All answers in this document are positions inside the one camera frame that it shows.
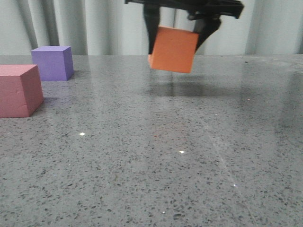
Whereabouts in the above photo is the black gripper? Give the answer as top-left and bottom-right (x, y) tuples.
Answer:
(125, 0), (244, 54)

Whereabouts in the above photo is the orange foam cube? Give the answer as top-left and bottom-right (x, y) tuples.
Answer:
(148, 26), (198, 73)

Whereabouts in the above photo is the pale green curtain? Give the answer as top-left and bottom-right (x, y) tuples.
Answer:
(0, 0), (303, 55)

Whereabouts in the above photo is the purple foam cube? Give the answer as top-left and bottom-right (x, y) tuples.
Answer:
(31, 46), (74, 81)

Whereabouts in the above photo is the pink foam cube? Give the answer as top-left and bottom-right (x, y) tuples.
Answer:
(0, 64), (44, 118)

